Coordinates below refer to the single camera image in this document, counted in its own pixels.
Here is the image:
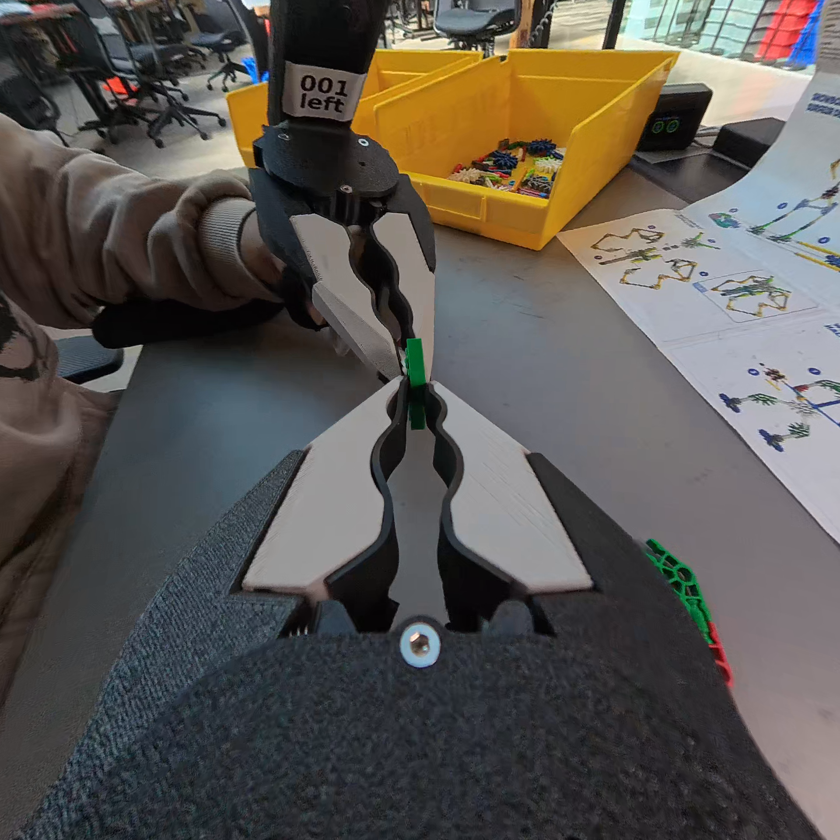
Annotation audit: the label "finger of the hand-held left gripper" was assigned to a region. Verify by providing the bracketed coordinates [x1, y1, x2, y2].
[288, 210, 404, 384]
[371, 210, 438, 358]

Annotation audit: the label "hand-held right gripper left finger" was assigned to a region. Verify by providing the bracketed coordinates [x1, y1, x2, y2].
[241, 381, 413, 607]

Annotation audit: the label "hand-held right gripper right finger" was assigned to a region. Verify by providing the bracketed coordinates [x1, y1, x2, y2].
[420, 381, 597, 607]

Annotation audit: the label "green red toy connector assembly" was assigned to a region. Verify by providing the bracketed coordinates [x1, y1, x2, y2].
[642, 535, 735, 689]

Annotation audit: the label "yellow parts bin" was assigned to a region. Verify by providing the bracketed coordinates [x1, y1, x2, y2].
[225, 49, 481, 174]
[355, 49, 682, 253]

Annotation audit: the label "grey desk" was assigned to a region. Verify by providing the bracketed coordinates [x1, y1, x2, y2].
[0, 164, 840, 840]

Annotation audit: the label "pile of toy pieces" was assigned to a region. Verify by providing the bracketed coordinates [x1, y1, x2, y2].
[451, 137, 569, 202]

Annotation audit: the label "fold-out toy instruction sheet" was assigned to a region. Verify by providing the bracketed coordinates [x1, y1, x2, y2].
[557, 69, 840, 548]

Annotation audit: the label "black digital clock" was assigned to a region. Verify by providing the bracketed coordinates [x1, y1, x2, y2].
[638, 82, 715, 153]

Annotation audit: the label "small black device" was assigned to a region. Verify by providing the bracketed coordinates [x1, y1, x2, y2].
[708, 117, 787, 170]

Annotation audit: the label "red blue stacked bins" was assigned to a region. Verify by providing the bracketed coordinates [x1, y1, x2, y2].
[754, 0, 824, 63]

